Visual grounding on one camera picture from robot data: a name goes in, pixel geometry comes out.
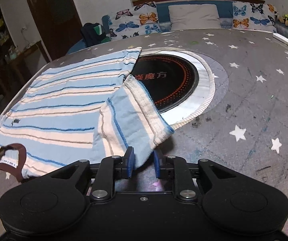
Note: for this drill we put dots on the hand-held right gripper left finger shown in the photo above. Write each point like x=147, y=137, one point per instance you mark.
x=130, y=165

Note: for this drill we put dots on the grey star-print table cover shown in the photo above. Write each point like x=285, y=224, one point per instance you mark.
x=246, y=93

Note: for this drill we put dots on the blue headboard cushion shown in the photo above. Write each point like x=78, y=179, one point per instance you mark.
x=225, y=10

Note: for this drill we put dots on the grey pillow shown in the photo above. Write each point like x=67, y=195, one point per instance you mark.
x=194, y=16

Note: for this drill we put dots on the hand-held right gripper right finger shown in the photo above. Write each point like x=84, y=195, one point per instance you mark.
x=156, y=165

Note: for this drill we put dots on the dark wooden door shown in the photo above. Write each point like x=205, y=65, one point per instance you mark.
x=53, y=17

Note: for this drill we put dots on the dark backpack with green patch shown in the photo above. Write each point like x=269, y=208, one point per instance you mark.
x=92, y=34

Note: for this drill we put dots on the blue white striped shirt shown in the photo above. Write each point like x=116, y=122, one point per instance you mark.
x=58, y=105

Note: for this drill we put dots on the round black induction cooktop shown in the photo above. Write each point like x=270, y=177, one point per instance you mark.
x=174, y=80

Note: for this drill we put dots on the butterfly print pillow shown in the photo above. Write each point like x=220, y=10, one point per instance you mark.
x=136, y=20
x=253, y=15

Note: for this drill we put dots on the wooden headboard ledge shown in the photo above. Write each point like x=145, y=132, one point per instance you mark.
x=234, y=0

